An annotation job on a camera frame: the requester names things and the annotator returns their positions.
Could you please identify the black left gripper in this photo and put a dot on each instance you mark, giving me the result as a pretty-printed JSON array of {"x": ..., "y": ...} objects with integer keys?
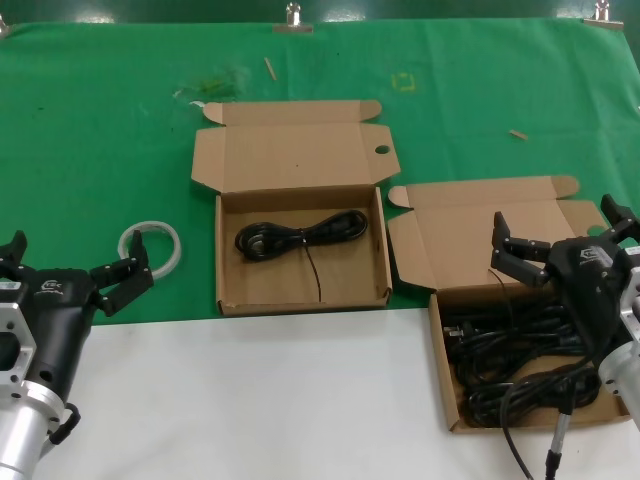
[{"x": 60, "y": 310}]

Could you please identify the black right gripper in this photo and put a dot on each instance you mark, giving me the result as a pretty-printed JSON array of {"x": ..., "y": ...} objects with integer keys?
[{"x": 587, "y": 290}]

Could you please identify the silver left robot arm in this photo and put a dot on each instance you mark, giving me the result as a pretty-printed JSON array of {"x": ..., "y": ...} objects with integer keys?
[{"x": 25, "y": 435}]

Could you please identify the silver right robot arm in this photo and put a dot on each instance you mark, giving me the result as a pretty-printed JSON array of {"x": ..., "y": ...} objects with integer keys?
[{"x": 625, "y": 365}]

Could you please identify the empty-type cardboard box with lid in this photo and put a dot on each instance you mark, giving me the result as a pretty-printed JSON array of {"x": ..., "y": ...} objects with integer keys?
[{"x": 300, "y": 165}]

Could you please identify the white tape roll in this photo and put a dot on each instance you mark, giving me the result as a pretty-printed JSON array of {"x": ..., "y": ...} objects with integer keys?
[{"x": 172, "y": 255}]

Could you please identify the green table mat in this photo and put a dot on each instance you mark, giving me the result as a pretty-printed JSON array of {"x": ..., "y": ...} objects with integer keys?
[{"x": 75, "y": 150}]

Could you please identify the short wooden stick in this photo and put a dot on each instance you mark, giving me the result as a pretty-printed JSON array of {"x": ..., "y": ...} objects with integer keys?
[{"x": 518, "y": 135}]

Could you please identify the silver binder clip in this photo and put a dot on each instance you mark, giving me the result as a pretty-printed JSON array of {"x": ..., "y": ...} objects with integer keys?
[
  {"x": 294, "y": 26},
  {"x": 602, "y": 21}
]

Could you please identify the clear plastic bag green bits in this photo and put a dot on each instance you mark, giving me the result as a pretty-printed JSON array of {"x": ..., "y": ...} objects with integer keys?
[{"x": 215, "y": 84}]

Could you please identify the small wooden stick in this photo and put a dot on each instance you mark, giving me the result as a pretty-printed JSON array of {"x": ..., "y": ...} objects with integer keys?
[{"x": 270, "y": 68}]

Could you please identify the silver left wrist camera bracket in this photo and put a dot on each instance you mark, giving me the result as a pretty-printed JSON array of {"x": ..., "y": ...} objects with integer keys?
[{"x": 15, "y": 350}]

